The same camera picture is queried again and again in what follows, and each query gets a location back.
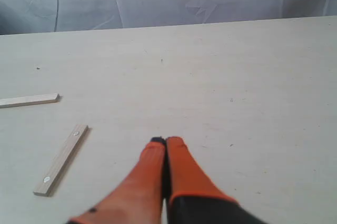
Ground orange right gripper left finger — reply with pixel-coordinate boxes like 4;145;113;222
68;137;166;223

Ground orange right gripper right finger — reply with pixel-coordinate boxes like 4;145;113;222
166;137;264;223

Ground wood strip with two magnets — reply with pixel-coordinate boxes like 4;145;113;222
33;125;88;197

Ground plain horizontal wood strip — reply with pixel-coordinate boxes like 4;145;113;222
0;93;60;108

